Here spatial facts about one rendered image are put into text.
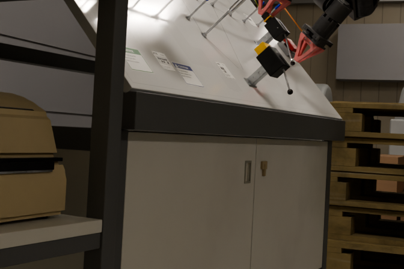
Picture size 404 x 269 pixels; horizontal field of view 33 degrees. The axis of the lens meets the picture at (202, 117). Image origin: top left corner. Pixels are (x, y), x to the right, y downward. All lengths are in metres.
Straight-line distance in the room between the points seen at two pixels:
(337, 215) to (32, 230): 2.55
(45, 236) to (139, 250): 0.32
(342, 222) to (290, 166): 1.52
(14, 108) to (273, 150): 0.90
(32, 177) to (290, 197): 1.04
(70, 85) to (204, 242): 3.70
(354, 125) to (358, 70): 4.53
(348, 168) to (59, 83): 2.39
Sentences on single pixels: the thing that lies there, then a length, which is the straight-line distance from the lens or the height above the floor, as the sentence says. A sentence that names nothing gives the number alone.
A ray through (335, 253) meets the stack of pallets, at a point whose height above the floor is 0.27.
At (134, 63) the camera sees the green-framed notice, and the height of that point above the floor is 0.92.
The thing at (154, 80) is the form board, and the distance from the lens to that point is 1.24.
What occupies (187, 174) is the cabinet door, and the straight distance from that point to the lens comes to 1.38.
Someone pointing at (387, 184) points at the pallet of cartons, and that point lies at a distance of 5.27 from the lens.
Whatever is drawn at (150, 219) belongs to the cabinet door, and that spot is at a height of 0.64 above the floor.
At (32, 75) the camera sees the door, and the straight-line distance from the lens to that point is 4.71.
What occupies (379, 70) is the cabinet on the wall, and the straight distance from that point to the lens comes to 7.77.
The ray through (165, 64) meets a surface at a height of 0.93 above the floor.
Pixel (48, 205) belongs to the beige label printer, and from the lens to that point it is 1.04.
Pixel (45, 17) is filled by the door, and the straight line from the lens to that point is 4.84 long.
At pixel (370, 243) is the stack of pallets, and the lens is 3.36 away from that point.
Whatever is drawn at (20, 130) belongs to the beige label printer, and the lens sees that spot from 1.02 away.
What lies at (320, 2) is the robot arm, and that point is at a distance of 1.98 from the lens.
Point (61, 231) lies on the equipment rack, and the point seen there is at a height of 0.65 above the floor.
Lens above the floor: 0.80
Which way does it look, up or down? 1 degrees up
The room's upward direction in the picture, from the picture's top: 3 degrees clockwise
